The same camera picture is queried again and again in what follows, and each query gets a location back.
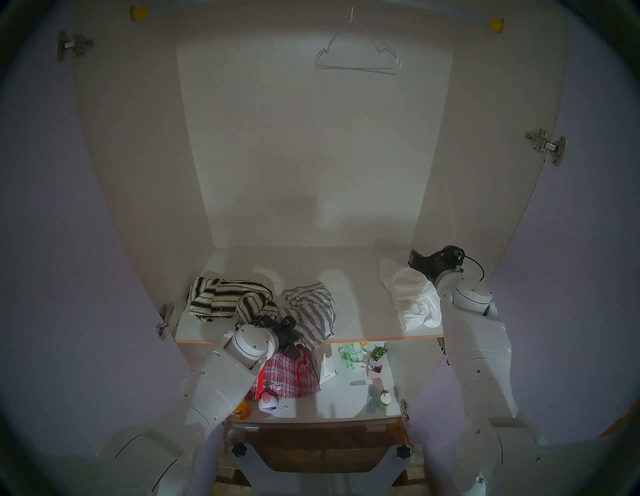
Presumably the grey white striped top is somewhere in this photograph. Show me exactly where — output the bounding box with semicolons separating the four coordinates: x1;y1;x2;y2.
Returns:
282;281;336;351

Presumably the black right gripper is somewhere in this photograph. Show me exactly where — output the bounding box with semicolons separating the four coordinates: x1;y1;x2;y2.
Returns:
409;248;461;281

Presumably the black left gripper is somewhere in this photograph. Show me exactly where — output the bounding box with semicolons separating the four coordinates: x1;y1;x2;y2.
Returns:
262;315;307;360

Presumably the lavender wardrobe door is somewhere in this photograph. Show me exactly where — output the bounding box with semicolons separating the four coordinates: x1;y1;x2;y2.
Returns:
415;30;640;451
0;35;226;471

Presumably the metal closet rod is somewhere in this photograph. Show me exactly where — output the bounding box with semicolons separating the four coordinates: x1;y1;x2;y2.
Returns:
131;0;504;29

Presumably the red plaid woven bag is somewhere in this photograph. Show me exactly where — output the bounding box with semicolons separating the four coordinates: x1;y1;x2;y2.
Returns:
252;347;322;401

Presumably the white wire hanger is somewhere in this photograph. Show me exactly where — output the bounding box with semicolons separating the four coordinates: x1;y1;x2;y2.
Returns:
315;6;402;76

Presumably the green white crumpled wrapper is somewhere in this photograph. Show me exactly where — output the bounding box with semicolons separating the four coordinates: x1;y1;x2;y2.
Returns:
339;342;369;371

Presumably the black beige striped top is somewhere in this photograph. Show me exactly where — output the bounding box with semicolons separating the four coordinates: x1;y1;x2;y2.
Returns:
187;276;279;324

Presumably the brown wooden drawer front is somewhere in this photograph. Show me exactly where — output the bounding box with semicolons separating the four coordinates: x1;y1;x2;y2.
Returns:
227;425;411;474

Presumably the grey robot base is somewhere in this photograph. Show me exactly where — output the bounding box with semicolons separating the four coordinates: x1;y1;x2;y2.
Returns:
231;442;416;496

